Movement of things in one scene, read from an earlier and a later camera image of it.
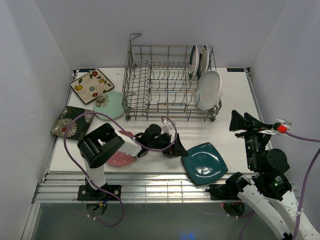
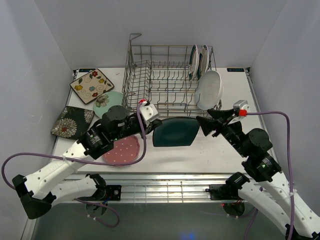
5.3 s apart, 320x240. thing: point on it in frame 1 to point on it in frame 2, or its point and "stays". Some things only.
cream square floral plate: (91, 86) stays
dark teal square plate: (205, 164) to (175, 131)
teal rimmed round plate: (204, 61) stays
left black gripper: (179, 150) to (151, 125)
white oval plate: (209, 90) stays
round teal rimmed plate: (194, 62) stays
